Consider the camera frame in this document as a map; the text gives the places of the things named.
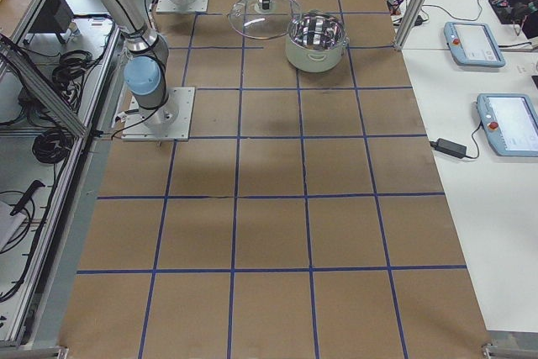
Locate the aluminium diagonal frame bar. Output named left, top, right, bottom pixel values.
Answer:
left=1, top=34, right=87, bottom=138

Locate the upper blue teach pendant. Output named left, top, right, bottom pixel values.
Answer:
left=443, top=22, right=505, bottom=68

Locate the lower blue teach pendant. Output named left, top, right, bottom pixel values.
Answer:
left=477, top=93, right=537, bottom=157

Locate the grey-white cooking pot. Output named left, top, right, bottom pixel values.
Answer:
left=285, top=10, right=349, bottom=73

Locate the black power adapter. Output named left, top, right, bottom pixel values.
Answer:
left=430, top=138, right=467, bottom=159

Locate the coiled black cable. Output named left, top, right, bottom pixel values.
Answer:
left=32, top=127, right=75, bottom=165

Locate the glass pot lid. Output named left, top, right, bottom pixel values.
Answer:
left=228, top=0, right=301, bottom=40

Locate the blue teach pendant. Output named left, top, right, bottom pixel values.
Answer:
left=443, top=22, right=505, bottom=68
left=477, top=93, right=537, bottom=157

